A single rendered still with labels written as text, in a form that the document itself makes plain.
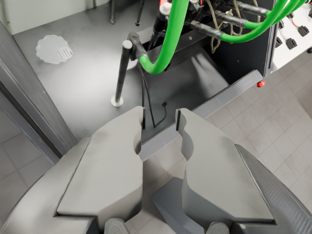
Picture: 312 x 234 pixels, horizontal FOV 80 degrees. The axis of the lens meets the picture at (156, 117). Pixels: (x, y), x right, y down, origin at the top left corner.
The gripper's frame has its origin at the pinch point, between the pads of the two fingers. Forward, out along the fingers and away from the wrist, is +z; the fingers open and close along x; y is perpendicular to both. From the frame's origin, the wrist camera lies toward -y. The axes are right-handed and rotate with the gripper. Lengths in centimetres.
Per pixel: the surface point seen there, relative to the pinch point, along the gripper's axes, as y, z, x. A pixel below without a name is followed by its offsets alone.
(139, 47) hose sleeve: -0.1, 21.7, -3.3
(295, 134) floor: 96, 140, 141
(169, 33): -4.0, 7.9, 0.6
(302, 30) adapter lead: -1, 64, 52
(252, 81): 14, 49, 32
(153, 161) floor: 96, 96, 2
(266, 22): -4.6, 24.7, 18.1
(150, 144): 25.4, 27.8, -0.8
